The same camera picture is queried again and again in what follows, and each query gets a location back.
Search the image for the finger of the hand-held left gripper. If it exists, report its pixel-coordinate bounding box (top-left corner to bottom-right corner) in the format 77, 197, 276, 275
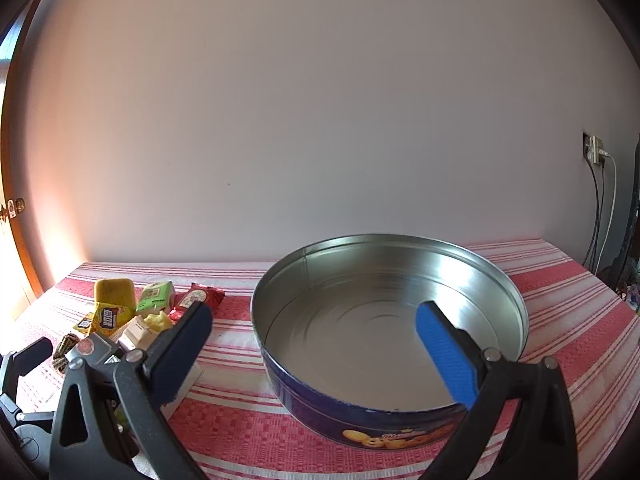
0, 338, 53, 401

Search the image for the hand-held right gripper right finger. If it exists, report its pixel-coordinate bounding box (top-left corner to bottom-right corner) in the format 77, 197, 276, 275
415, 301, 592, 480

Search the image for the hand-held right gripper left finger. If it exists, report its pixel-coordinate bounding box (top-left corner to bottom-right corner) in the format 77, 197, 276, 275
49, 301, 214, 480

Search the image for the brown braided rope ball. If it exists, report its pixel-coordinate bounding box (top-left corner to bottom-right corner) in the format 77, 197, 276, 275
52, 335, 81, 376

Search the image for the white box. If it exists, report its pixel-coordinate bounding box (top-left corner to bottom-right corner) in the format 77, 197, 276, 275
119, 316, 203, 421

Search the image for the small green tissue packet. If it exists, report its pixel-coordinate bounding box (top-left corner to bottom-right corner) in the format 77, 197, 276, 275
137, 281, 176, 316

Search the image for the dark red sauce packet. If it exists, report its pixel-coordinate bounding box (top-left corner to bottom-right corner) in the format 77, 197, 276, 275
170, 283, 226, 323

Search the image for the yellow snack packet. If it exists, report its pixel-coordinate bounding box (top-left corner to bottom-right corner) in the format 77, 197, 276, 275
72, 304, 138, 339

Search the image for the yellow sponge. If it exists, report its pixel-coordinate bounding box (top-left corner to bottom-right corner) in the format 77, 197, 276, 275
95, 278, 137, 311

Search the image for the round blue cookie tin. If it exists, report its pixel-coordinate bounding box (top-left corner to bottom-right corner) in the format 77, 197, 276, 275
250, 233, 529, 453

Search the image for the red striped tablecloth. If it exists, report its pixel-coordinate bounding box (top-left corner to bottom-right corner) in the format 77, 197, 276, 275
0, 238, 640, 480

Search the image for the wooden door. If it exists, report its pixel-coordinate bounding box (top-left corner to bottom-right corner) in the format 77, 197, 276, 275
0, 0, 48, 321

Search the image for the brass door latch plate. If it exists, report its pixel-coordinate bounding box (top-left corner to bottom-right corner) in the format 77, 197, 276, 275
0, 196, 26, 222

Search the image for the dark upright object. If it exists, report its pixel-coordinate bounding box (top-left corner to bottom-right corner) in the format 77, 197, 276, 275
597, 135, 640, 311

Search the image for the black cable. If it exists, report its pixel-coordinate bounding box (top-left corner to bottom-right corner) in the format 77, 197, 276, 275
582, 160, 602, 268

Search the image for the white cable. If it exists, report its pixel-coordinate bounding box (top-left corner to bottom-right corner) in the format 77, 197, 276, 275
597, 152, 617, 271

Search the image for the wall socket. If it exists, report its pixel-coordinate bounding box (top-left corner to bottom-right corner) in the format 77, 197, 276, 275
581, 131, 606, 165

